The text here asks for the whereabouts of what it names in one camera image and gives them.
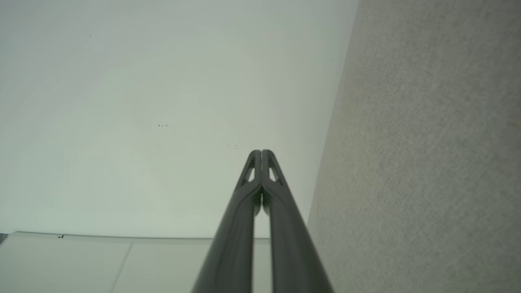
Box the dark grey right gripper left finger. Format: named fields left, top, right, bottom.
left=191, top=150, right=262, bottom=293

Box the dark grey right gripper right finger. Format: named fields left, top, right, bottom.
left=262, top=150, right=334, bottom=293

